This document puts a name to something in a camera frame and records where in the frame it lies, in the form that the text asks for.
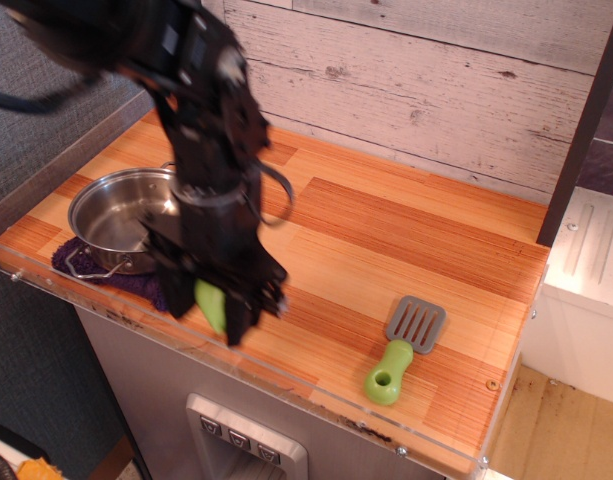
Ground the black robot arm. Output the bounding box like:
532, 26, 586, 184
0, 1, 287, 345

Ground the grey toy fridge cabinet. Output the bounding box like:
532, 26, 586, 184
78, 309, 474, 479

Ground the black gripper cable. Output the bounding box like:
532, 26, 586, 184
250, 157, 295, 227

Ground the orange yellow object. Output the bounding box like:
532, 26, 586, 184
16, 458, 64, 480

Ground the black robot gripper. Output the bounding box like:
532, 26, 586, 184
142, 192, 287, 346

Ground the dark vertical post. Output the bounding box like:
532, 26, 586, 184
537, 25, 613, 247

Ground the green toy pear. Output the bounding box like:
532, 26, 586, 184
194, 280, 226, 335

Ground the stainless steel pot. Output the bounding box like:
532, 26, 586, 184
65, 167, 177, 280

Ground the clear acrylic table guard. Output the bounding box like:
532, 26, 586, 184
0, 114, 548, 479

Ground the purple cloth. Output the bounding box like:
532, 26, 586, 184
51, 237, 168, 312

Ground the white toy sink unit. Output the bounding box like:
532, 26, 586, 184
520, 188, 613, 402

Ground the grey green toy spatula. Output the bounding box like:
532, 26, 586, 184
363, 295, 447, 406

